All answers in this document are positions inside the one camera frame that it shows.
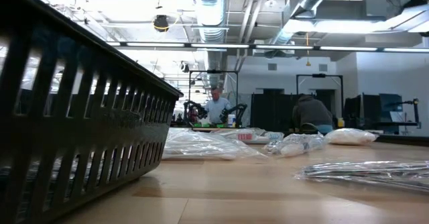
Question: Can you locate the background monitor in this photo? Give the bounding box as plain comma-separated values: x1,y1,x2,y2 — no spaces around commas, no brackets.
379,93,404,113

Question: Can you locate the yellow hanging cord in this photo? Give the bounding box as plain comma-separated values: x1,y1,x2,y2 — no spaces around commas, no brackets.
304,32,312,67

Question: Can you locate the long ceiling light strip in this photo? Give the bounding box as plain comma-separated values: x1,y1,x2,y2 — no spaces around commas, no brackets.
107,41,429,53

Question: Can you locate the silver nail clipper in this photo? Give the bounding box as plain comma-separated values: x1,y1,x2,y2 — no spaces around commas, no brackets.
294,160,429,194
263,138,284,155

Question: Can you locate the black partition panel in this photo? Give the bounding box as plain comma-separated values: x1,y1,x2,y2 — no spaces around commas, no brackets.
250,93,314,131

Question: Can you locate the black overhead camera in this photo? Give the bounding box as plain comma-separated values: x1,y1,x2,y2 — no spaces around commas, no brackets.
152,14,170,34

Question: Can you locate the blue toothbrush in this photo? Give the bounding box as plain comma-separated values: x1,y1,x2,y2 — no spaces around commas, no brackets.
274,132,326,158

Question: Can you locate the person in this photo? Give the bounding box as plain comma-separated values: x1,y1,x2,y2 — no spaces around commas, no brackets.
290,94,335,135
203,86,233,125

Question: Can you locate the clear bag of white cotton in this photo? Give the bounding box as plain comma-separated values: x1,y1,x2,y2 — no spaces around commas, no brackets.
323,127,379,147
162,127,267,162

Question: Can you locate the black background station frame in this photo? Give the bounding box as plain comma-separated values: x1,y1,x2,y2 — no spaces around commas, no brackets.
188,69,239,126
296,72,345,106

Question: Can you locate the red toothbrush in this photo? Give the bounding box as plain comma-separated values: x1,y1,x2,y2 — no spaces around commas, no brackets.
210,127,286,145

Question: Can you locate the black slotted plastic basket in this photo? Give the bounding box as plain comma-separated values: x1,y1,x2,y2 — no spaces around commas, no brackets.
0,0,184,224

